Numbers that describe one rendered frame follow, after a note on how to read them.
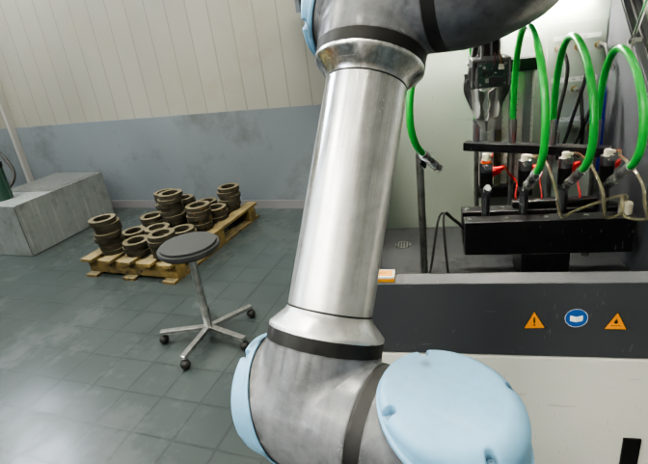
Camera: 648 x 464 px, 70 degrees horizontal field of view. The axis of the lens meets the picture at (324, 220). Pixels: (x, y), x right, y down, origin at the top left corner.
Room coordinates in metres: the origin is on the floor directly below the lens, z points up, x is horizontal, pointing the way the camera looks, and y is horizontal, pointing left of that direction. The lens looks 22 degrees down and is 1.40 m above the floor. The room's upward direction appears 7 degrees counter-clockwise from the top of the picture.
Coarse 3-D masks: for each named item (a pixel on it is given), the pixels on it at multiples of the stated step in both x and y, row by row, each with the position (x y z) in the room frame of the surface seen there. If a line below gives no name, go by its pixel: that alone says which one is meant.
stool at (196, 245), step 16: (176, 240) 2.11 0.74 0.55; (192, 240) 2.09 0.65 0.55; (208, 240) 2.06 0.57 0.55; (160, 256) 1.98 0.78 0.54; (176, 256) 1.93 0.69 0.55; (192, 256) 1.93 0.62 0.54; (192, 272) 2.05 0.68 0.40; (208, 320) 2.05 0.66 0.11; (224, 320) 2.10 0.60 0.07; (160, 336) 2.07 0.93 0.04; (240, 336) 1.93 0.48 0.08
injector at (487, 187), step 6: (480, 162) 0.97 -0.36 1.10; (492, 162) 0.96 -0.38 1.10; (480, 168) 0.96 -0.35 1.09; (492, 168) 0.95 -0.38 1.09; (480, 174) 0.96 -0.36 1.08; (486, 174) 0.95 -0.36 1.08; (492, 174) 0.95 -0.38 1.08; (480, 180) 0.96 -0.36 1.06; (486, 180) 0.95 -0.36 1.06; (492, 180) 0.95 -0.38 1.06; (480, 186) 0.96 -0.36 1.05; (486, 186) 0.93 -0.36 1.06; (492, 186) 0.96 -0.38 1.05; (480, 192) 0.96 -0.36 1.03; (486, 192) 0.94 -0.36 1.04; (486, 198) 0.95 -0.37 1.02; (486, 204) 0.95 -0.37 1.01; (486, 210) 0.95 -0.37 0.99
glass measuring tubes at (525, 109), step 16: (512, 64) 1.17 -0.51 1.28; (528, 64) 1.17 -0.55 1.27; (528, 80) 1.17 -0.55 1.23; (528, 96) 1.17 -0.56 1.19; (528, 112) 1.17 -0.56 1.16; (480, 128) 1.20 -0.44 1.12; (496, 128) 1.19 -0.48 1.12; (528, 128) 1.17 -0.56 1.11; (480, 160) 1.20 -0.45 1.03; (496, 160) 1.19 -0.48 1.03; (496, 176) 1.19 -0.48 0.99; (496, 192) 1.18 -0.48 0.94; (528, 192) 1.16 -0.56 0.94
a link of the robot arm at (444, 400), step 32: (416, 352) 0.33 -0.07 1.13; (448, 352) 0.33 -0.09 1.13; (384, 384) 0.29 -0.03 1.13; (416, 384) 0.29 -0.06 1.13; (448, 384) 0.29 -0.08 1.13; (480, 384) 0.29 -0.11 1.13; (352, 416) 0.29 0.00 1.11; (384, 416) 0.27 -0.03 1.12; (416, 416) 0.26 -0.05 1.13; (448, 416) 0.26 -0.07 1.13; (480, 416) 0.26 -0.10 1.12; (512, 416) 0.26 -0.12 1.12; (352, 448) 0.27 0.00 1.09; (384, 448) 0.26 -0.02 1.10; (416, 448) 0.24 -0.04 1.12; (448, 448) 0.23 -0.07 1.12; (480, 448) 0.23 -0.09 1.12; (512, 448) 0.23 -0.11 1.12
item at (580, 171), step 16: (560, 48) 1.00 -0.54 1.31; (560, 64) 1.01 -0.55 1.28; (592, 64) 0.84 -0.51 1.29; (592, 80) 0.81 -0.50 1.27; (592, 96) 0.79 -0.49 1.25; (592, 112) 0.78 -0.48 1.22; (592, 128) 0.78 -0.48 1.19; (592, 144) 0.78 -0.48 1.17; (592, 160) 0.79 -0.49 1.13; (576, 176) 0.83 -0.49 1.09
